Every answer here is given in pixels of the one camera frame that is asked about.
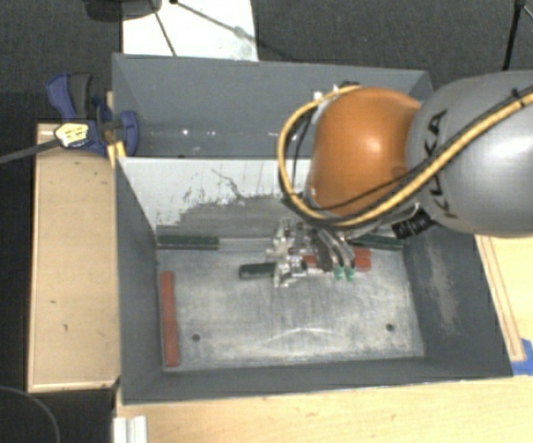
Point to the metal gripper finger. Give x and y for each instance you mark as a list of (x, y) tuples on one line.
[(286, 240), (288, 272)]

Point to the dark green flat block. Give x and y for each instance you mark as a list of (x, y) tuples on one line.
[(382, 242), (256, 271), (187, 242)]

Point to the red-brown flat block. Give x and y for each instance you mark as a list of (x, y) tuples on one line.
[(362, 260), (170, 321)]

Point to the grey metal bin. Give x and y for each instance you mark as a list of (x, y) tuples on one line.
[(257, 321)]

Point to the pale wood board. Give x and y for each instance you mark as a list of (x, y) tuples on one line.
[(75, 266)]

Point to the black cylinder on white bracket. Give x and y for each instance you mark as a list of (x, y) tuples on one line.
[(411, 225)]

